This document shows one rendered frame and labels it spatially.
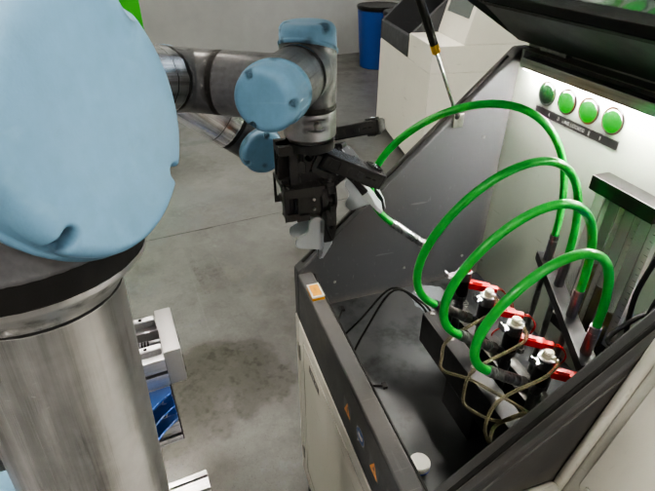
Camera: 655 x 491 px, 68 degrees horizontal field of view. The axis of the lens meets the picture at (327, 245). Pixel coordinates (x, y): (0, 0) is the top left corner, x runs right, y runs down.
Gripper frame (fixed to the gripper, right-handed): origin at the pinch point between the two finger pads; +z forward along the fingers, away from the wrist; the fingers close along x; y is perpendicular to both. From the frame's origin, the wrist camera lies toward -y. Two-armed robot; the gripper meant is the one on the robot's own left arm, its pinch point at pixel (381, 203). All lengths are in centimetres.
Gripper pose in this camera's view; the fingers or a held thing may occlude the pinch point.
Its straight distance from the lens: 98.0
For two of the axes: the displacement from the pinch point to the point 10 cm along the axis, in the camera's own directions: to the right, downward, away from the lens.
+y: -7.4, 5.2, 4.3
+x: -2.9, 3.3, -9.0
